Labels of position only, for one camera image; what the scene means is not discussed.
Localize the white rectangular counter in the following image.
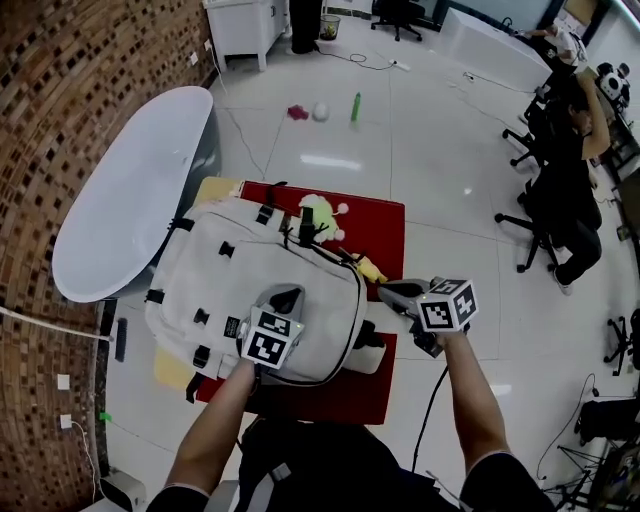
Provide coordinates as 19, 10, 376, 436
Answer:
442, 8, 554, 94

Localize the brown notice board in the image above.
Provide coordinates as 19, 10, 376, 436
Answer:
564, 0, 599, 25

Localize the red tablecloth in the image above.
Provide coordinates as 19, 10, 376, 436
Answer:
194, 180, 406, 426

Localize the white socket cable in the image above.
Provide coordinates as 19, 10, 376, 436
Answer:
72, 422, 101, 501

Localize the white grey box device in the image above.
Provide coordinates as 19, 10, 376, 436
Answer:
99, 468, 147, 512

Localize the black handheld device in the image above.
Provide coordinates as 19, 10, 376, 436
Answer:
282, 207, 331, 249

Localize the white bathtub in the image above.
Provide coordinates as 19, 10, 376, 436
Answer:
51, 85, 224, 304

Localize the yellow rubber chicken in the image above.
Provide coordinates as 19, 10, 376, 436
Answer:
349, 253, 389, 285

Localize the black bag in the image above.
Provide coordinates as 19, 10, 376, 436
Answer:
574, 394, 640, 447

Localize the person's right forearm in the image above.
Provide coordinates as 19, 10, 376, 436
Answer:
435, 327, 515, 476

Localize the person's left forearm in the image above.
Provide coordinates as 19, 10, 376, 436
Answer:
164, 357, 257, 497

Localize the person's navy clothed body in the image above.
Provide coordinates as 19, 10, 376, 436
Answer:
159, 417, 556, 512

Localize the light grey backpack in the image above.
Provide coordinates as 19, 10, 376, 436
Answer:
143, 180, 387, 405

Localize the black office chair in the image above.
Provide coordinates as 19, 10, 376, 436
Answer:
370, 0, 424, 43
602, 308, 640, 377
494, 164, 604, 274
502, 82, 556, 169

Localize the black tripod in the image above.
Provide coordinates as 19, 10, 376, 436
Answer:
542, 439, 626, 512

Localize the brown wooden desk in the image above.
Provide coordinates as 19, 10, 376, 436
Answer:
617, 169, 640, 241

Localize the light green plush toy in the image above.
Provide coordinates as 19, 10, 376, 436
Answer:
298, 193, 351, 245

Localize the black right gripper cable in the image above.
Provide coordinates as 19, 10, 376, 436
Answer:
411, 364, 449, 474

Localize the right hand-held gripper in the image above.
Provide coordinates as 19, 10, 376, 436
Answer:
377, 277, 479, 359

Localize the white handled floor brush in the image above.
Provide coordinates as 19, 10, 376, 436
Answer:
0, 304, 130, 363

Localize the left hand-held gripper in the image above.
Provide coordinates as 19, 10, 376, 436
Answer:
241, 283, 307, 372

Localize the white sink cabinet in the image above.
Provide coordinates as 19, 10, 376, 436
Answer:
204, 0, 291, 72

